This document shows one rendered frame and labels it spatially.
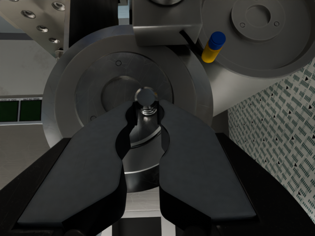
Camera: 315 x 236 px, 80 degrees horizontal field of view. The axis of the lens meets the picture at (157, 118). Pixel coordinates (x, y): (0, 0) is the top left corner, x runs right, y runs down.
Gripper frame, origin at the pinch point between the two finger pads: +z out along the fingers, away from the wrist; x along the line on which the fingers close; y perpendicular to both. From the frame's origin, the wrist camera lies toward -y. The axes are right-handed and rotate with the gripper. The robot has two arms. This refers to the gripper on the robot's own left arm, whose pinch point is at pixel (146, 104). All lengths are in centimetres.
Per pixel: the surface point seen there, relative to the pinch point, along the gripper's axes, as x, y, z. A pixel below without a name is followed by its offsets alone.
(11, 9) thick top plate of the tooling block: -25.6, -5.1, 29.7
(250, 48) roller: 9.2, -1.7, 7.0
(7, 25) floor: -152, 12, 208
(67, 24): -7.9, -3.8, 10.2
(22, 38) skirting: -146, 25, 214
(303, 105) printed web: 15.8, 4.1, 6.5
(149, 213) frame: -2.3, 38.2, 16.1
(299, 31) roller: 13.8, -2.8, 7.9
